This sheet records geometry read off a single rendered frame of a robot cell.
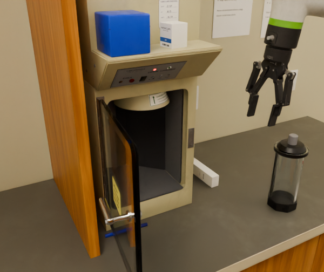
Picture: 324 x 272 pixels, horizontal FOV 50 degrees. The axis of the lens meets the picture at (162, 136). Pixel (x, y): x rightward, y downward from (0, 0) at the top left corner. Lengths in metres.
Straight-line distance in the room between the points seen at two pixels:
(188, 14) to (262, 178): 0.74
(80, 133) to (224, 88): 1.00
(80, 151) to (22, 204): 0.52
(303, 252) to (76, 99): 0.93
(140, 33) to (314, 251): 0.98
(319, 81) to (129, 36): 1.55
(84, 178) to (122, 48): 0.34
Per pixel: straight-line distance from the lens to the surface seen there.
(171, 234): 1.14
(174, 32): 0.90
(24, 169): 1.46
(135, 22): 0.82
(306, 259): 1.41
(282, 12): 1.03
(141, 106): 1.03
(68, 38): 0.80
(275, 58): 1.05
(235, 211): 1.25
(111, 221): 0.77
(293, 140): 1.19
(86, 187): 0.93
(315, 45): 2.09
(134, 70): 0.87
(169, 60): 0.88
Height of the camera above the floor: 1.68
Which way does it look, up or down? 25 degrees down
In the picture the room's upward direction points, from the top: straight up
